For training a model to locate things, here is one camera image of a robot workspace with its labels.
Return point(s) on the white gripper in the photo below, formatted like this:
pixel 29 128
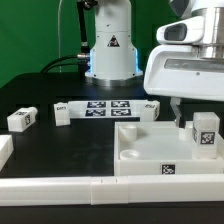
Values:
pixel 176 71

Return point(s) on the white square tabletop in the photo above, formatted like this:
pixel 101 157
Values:
pixel 161 148

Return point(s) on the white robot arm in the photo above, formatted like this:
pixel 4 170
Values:
pixel 113 60

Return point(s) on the white tag base sheet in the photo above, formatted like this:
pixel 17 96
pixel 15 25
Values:
pixel 105 108

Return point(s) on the white left fence block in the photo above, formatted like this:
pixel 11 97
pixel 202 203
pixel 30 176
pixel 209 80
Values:
pixel 6 149

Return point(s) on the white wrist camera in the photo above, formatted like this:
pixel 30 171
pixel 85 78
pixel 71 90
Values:
pixel 187 31

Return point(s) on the white front fence rail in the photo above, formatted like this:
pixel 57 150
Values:
pixel 111 190

